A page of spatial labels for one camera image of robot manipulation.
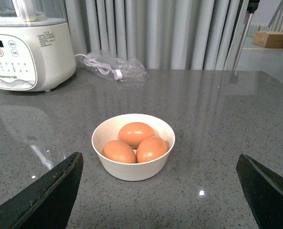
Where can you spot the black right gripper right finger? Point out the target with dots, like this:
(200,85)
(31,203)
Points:
(263,190)

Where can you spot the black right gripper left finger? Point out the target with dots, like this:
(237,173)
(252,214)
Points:
(48,202)

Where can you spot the brown egg in bowl left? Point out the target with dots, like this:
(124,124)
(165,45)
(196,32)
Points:
(119,151)

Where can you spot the brown egg in bowl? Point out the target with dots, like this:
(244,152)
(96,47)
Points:
(135,132)
(119,151)
(150,149)

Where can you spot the brown egg in bowl back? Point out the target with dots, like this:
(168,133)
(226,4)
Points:
(135,132)

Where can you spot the brown egg in bowl right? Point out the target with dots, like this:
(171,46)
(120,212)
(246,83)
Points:
(150,149)

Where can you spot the brown cardboard box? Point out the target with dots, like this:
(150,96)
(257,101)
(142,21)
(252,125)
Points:
(268,39)

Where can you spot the white round bowl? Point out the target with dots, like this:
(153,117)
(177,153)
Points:
(108,131)

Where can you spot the clear plastic bag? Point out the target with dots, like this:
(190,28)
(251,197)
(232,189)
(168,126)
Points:
(111,67)

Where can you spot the white Joyoung blender appliance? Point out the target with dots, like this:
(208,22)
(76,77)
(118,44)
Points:
(36,52)

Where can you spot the black tripod stand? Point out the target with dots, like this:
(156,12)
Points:
(251,8)

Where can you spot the grey curtain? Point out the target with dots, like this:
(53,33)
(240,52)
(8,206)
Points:
(161,34)

